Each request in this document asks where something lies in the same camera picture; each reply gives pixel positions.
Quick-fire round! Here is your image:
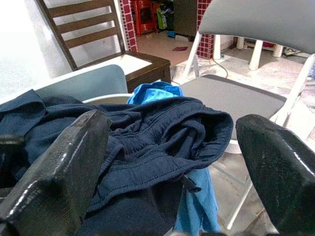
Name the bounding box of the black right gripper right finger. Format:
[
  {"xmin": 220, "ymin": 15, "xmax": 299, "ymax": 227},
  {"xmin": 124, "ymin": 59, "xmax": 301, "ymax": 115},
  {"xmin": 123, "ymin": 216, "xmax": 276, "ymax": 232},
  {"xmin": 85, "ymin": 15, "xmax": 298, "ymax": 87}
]
[{"xmin": 235, "ymin": 114, "xmax": 315, "ymax": 236}]

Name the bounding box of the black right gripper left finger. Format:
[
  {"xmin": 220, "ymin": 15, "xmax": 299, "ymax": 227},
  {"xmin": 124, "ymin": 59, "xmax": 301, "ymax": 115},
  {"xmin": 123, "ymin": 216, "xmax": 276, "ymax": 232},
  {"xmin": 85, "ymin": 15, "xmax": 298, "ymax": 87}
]
[{"xmin": 0, "ymin": 109, "xmax": 112, "ymax": 236}]

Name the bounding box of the navy blue garment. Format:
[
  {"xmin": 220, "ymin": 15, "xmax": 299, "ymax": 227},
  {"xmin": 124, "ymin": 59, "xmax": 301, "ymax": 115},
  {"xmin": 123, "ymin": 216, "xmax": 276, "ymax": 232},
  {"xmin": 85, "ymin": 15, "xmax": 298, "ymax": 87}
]
[{"xmin": 0, "ymin": 88, "xmax": 234, "ymax": 236}]

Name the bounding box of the bright blue garment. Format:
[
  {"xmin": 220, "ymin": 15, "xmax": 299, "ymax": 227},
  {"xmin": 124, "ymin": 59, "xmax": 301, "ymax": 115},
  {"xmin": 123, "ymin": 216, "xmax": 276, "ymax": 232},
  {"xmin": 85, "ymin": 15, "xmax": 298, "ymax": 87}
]
[{"xmin": 126, "ymin": 82, "xmax": 221, "ymax": 234}]

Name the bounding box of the grey white folding chair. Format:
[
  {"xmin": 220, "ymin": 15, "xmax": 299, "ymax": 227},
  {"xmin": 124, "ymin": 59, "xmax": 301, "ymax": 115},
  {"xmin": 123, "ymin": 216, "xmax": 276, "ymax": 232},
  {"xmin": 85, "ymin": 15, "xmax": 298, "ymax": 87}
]
[{"xmin": 181, "ymin": 0, "xmax": 315, "ymax": 231}]

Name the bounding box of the grey laundry bucket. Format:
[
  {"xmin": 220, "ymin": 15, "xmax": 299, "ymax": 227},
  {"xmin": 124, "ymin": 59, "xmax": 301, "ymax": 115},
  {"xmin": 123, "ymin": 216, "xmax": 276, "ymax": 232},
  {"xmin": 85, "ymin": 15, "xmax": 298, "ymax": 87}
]
[{"xmin": 82, "ymin": 92, "xmax": 135, "ymax": 105}]

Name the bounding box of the light blue plastic child chair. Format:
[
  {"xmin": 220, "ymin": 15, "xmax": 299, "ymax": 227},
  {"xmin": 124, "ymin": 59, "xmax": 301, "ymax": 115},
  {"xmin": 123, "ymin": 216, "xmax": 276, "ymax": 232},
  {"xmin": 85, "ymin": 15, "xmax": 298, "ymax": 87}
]
[{"xmin": 35, "ymin": 64, "xmax": 129, "ymax": 102}]

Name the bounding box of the white side table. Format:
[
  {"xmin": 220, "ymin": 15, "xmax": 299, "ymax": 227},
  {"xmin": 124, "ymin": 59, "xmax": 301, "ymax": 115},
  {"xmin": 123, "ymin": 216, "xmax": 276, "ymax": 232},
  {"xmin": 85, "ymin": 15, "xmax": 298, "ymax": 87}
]
[{"xmin": 213, "ymin": 34, "xmax": 285, "ymax": 71}]

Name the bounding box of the dark wooden slatted chair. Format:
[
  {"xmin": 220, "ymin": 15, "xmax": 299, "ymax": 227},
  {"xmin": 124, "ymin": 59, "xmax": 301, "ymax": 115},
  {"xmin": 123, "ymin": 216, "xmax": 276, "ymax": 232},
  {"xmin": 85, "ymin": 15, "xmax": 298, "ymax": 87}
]
[{"xmin": 36, "ymin": 0, "xmax": 172, "ymax": 93}]

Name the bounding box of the dark cabinet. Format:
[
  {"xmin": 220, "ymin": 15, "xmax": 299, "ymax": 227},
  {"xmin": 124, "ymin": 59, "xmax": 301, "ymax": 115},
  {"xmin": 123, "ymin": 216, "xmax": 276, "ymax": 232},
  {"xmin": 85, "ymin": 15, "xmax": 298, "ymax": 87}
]
[{"xmin": 173, "ymin": 0, "xmax": 199, "ymax": 38}]

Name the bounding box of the red plastic stool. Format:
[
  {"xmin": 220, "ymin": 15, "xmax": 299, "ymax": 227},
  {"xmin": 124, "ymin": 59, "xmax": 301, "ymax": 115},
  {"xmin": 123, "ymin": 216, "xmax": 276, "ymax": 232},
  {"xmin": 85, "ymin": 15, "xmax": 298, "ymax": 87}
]
[{"xmin": 129, "ymin": 0, "xmax": 158, "ymax": 36}]

